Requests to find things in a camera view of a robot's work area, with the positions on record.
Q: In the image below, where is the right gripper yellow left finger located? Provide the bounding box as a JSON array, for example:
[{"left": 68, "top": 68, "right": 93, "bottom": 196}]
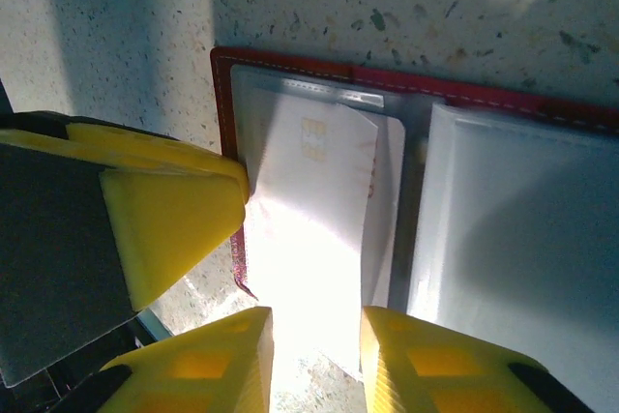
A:
[{"left": 62, "top": 307, "right": 275, "bottom": 413}]

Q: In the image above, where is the white credit card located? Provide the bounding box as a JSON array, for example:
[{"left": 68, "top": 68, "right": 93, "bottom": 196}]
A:
[{"left": 244, "top": 96, "right": 406, "bottom": 378}]

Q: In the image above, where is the red card holder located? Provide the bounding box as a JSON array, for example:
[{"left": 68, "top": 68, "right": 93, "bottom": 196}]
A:
[{"left": 210, "top": 46, "right": 619, "bottom": 413}]

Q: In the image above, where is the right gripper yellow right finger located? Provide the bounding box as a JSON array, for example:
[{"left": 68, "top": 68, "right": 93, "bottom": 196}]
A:
[{"left": 361, "top": 306, "right": 596, "bottom": 413}]

